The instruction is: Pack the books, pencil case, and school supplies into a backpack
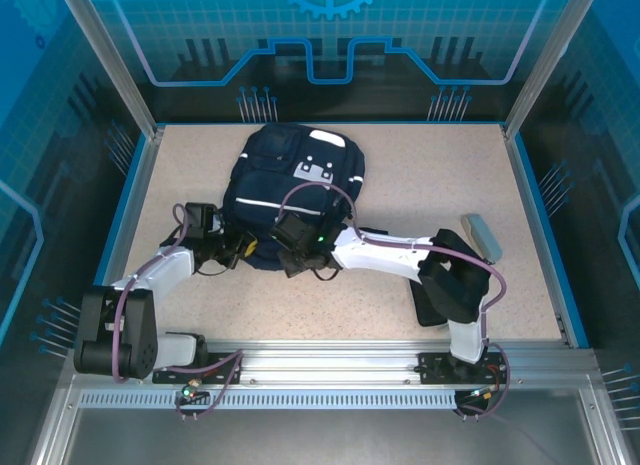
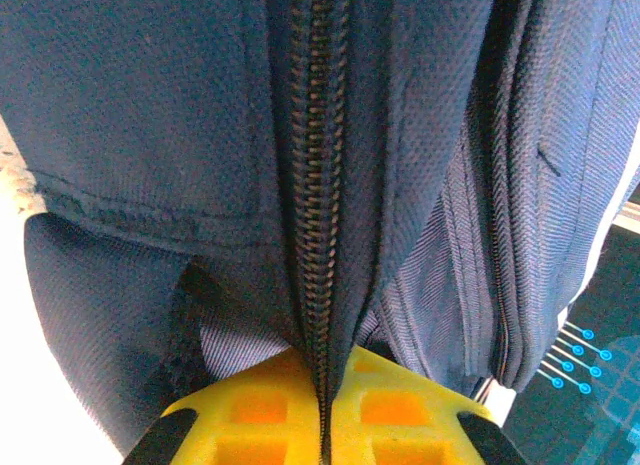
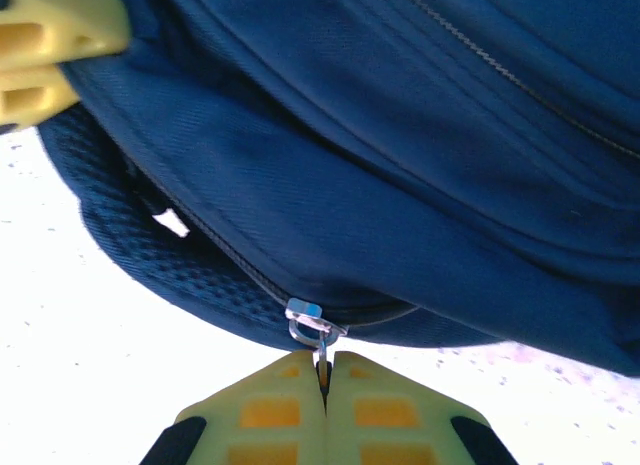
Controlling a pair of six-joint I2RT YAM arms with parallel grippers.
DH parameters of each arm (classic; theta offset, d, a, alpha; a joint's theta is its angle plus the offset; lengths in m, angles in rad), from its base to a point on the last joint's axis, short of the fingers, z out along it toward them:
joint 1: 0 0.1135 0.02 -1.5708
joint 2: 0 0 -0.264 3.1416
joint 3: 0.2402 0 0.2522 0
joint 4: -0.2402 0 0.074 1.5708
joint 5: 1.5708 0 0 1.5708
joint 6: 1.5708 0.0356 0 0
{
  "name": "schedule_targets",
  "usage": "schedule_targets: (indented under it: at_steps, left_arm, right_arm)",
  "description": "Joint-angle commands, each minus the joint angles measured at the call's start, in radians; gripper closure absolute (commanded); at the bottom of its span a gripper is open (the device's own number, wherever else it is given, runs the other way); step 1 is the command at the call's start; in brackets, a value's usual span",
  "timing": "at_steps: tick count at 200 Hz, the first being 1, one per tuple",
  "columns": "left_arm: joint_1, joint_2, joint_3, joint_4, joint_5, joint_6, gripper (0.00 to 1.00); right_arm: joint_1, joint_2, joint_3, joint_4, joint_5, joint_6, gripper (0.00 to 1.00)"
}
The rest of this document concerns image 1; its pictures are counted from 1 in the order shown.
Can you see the navy blue backpack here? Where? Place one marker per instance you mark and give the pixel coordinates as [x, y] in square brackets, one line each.
[265, 185]

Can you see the black pencil case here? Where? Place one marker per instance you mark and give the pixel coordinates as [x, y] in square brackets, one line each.
[425, 312]

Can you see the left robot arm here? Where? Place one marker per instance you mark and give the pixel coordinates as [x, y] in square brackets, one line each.
[170, 275]

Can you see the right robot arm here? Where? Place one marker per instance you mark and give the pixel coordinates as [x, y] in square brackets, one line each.
[380, 257]

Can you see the grey pencil box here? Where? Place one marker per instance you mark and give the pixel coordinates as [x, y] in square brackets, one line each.
[482, 235]

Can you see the blue table edge strip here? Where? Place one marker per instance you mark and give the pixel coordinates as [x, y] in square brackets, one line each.
[541, 210]
[121, 210]

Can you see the small LED connector board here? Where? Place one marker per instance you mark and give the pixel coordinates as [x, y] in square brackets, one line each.
[482, 395]
[192, 391]

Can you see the steel shelf plate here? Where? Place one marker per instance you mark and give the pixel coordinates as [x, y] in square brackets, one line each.
[325, 440]

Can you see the blue printed side panel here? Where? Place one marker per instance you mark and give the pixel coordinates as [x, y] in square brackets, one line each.
[600, 135]
[40, 135]

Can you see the blue gear printed panel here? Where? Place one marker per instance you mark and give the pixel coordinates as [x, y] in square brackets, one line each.
[320, 45]

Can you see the aluminium table side rail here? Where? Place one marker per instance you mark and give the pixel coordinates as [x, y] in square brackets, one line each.
[528, 210]
[135, 210]

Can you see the aluminium mounting rail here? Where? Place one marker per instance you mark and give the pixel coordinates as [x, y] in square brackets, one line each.
[325, 365]

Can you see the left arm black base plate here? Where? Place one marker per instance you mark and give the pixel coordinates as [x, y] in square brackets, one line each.
[225, 367]

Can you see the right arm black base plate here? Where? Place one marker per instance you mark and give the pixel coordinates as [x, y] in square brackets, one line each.
[432, 367]

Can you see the aluminium corner post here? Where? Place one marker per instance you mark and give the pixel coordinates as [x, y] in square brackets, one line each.
[115, 70]
[545, 65]

